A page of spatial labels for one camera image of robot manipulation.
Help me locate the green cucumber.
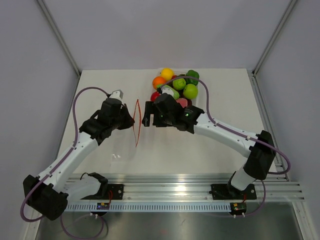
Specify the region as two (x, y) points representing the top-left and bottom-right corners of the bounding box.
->
(163, 85), (180, 100)

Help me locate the pink peach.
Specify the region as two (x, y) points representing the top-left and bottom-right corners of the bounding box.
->
(176, 98), (188, 108)

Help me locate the clear zip top bag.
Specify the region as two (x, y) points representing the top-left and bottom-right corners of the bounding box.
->
(110, 98), (142, 164)

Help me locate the red apple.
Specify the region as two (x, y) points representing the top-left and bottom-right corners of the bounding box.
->
(150, 91), (161, 102)

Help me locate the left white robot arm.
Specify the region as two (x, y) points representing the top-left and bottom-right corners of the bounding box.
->
(23, 95), (135, 221)

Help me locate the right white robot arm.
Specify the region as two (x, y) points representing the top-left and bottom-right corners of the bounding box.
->
(142, 93), (276, 200)

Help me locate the green lime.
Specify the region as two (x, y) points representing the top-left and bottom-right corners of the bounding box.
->
(172, 78), (187, 91)

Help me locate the white plastic basket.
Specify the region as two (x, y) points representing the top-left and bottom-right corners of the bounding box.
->
(150, 68), (200, 107)

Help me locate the green apple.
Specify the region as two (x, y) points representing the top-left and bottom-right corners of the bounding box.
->
(182, 84), (198, 100)

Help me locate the orange fruit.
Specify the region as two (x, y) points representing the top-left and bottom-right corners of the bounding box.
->
(152, 76), (167, 90)

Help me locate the yellow lemon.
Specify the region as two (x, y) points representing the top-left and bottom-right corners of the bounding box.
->
(160, 68), (175, 81)

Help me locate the green bell pepper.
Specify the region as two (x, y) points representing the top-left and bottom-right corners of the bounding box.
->
(184, 69), (200, 86)

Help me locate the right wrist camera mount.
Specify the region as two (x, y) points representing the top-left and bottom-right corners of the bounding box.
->
(161, 87), (175, 97)

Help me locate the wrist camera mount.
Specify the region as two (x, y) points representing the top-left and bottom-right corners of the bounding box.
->
(107, 89), (124, 101)
(161, 87), (175, 97)

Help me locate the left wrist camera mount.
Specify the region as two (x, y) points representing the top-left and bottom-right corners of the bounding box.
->
(107, 89), (124, 101)

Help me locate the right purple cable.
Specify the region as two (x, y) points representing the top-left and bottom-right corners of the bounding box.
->
(156, 78), (292, 218)

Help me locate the purple cable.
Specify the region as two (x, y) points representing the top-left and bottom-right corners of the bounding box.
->
(19, 86), (108, 240)
(156, 78), (292, 218)

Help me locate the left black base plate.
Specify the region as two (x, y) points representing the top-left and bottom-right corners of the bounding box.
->
(82, 183), (124, 200)

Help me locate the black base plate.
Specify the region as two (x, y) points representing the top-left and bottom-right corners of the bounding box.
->
(209, 183), (257, 201)
(82, 183), (124, 200)

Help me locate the aluminium mounting rail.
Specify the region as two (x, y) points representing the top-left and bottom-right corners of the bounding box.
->
(63, 173), (306, 202)

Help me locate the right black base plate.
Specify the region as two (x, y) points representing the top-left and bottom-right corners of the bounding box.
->
(209, 183), (257, 201)

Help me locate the white slotted cable duct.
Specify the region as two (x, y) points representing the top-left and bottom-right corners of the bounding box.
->
(65, 201), (231, 213)

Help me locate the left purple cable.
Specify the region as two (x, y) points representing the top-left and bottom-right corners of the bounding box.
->
(19, 86), (108, 240)

